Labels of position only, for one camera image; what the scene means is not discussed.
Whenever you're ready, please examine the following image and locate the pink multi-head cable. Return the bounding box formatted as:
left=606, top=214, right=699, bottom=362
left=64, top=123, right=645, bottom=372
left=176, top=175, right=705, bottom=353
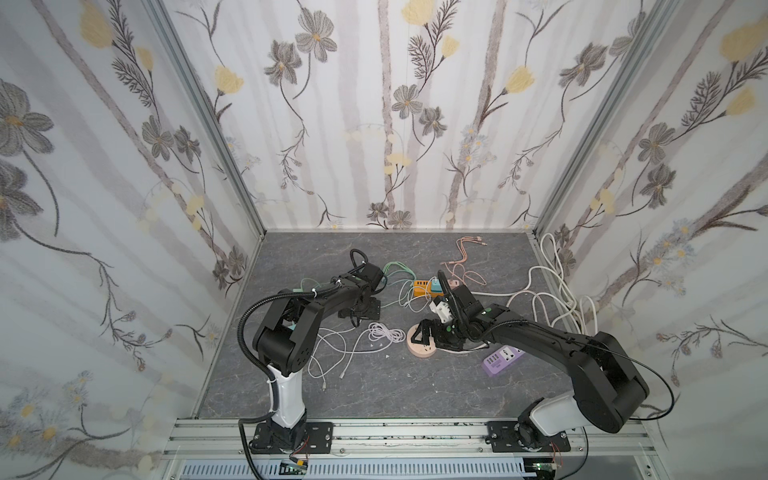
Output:
left=440, top=235, right=488, bottom=288

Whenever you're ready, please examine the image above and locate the orange power strip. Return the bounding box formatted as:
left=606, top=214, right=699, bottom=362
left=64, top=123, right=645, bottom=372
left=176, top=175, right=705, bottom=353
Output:
left=412, top=279, right=439, bottom=298

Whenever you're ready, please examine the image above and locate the white charging cable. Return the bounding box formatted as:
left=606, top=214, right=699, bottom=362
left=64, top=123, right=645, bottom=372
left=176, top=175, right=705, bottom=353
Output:
left=305, top=320, right=408, bottom=385

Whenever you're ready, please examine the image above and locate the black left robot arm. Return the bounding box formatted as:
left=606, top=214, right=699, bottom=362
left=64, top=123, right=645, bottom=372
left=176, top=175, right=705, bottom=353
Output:
left=236, top=263, right=387, bottom=448

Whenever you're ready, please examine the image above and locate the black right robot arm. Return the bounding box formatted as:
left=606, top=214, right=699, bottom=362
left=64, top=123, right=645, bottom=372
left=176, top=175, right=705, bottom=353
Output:
left=411, top=286, right=650, bottom=450

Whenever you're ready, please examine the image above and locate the purple power strip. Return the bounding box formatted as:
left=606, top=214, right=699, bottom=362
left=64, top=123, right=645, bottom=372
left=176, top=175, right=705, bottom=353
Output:
left=482, top=345, right=525, bottom=378

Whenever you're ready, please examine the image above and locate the pink round power strip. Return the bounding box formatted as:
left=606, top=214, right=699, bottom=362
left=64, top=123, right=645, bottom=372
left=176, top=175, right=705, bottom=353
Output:
left=406, top=325, right=437, bottom=359

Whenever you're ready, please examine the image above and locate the light green multi-head cable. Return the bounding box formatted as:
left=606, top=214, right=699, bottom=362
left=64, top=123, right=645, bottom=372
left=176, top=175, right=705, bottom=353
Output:
left=299, top=261, right=421, bottom=310

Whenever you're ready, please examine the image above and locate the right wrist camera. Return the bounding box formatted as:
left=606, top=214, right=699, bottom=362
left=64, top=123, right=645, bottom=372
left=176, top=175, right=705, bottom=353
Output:
left=429, top=297, right=454, bottom=325

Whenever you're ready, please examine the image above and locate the white power cord bundle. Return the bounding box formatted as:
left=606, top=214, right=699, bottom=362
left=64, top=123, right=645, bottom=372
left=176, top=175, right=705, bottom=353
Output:
left=470, top=232, right=601, bottom=337

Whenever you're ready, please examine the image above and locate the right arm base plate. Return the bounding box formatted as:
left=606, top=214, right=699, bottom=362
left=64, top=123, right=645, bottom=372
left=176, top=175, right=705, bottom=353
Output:
left=486, top=421, right=571, bottom=453

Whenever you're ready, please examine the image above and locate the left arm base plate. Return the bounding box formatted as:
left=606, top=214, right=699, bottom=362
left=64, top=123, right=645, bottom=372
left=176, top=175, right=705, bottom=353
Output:
left=248, top=420, right=334, bottom=454

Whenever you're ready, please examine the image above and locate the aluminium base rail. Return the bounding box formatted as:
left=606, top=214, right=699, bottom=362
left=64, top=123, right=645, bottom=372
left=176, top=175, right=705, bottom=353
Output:
left=160, top=418, right=669, bottom=479

